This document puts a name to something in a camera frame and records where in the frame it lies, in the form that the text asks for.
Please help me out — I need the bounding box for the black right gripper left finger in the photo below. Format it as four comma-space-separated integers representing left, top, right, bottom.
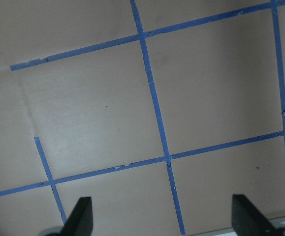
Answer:
60, 197, 94, 236

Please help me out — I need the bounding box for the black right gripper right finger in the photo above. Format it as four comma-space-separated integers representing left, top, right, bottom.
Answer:
231, 194, 284, 236

